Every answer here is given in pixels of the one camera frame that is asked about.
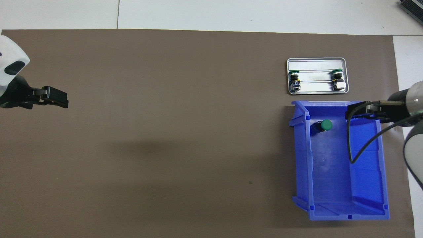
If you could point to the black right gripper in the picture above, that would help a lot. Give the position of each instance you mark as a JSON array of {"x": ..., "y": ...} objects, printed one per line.
[{"x": 399, "y": 109}]

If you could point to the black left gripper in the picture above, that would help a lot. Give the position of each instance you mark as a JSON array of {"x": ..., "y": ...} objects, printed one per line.
[{"x": 16, "y": 96}]

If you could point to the green push button switch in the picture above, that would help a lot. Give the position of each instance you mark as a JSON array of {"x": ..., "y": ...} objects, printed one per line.
[
  {"x": 338, "y": 81},
  {"x": 294, "y": 81},
  {"x": 326, "y": 125}
]

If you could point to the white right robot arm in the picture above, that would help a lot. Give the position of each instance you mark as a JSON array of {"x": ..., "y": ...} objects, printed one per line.
[{"x": 413, "y": 148}]

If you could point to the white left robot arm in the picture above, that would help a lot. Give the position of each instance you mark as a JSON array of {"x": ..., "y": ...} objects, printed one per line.
[{"x": 6, "y": 53}]

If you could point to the grey metal tray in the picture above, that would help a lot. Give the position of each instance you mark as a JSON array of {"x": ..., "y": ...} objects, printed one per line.
[{"x": 315, "y": 64}]

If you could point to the blue plastic storage bin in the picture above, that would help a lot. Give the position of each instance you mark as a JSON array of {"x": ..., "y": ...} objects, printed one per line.
[{"x": 330, "y": 185}]

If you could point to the brown table mat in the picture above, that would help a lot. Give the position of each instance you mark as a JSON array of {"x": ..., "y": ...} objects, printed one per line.
[{"x": 165, "y": 132}]

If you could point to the grey finned device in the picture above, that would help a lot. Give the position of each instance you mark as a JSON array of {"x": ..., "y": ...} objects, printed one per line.
[{"x": 413, "y": 6}]

